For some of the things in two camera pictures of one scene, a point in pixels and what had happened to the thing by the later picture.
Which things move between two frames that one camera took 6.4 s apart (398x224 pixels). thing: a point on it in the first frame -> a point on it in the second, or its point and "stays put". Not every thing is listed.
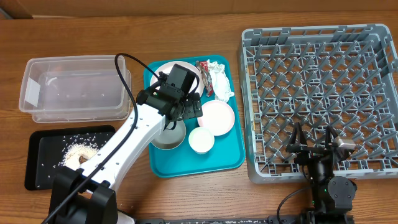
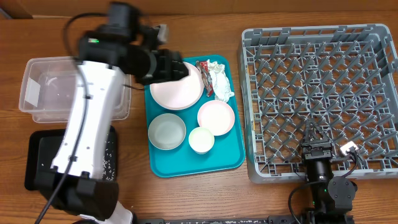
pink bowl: (217, 116) stays put
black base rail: (274, 219) stays put
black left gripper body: (191, 106) -> (163, 66)
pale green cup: (201, 139) stays put
